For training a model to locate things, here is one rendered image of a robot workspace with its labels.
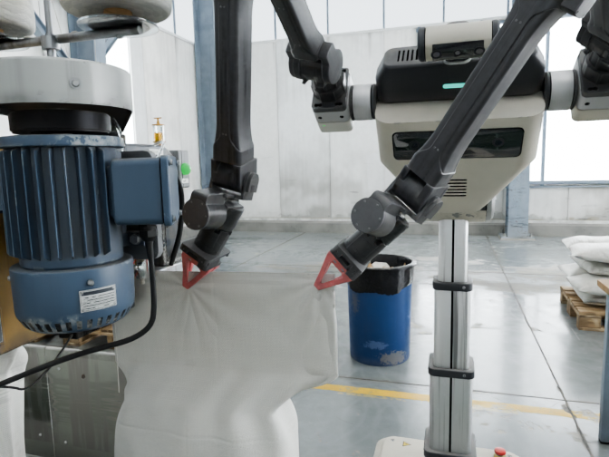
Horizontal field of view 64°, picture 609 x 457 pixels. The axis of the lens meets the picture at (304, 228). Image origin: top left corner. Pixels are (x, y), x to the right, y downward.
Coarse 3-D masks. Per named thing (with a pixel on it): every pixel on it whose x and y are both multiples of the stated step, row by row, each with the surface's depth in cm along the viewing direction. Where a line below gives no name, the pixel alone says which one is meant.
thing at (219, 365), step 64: (128, 320) 104; (192, 320) 99; (256, 320) 95; (320, 320) 92; (128, 384) 103; (192, 384) 99; (256, 384) 95; (320, 384) 94; (128, 448) 100; (192, 448) 95; (256, 448) 93
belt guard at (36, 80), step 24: (0, 72) 54; (24, 72) 54; (48, 72) 55; (72, 72) 56; (96, 72) 58; (120, 72) 61; (0, 96) 55; (24, 96) 55; (48, 96) 55; (72, 96) 56; (96, 96) 58; (120, 96) 61; (120, 120) 88
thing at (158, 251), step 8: (128, 152) 72; (136, 152) 71; (144, 152) 71; (152, 152) 72; (128, 232) 71; (136, 232) 70; (160, 232) 73; (128, 240) 71; (136, 240) 70; (160, 240) 73; (128, 248) 74; (136, 248) 74; (144, 248) 73; (160, 248) 73; (136, 256) 74; (144, 256) 73
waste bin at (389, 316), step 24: (408, 264) 326; (360, 288) 305; (384, 288) 299; (408, 288) 308; (360, 312) 309; (384, 312) 303; (408, 312) 312; (360, 336) 312; (384, 336) 306; (408, 336) 315; (360, 360) 315; (384, 360) 308
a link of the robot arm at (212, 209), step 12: (252, 180) 90; (192, 192) 85; (204, 192) 85; (216, 192) 88; (228, 192) 91; (252, 192) 93; (192, 204) 85; (204, 204) 84; (216, 204) 87; (192, 216) 86; (204, 216) 84; (216, 216) 86; (192, 228) 86; (204, 228) 86
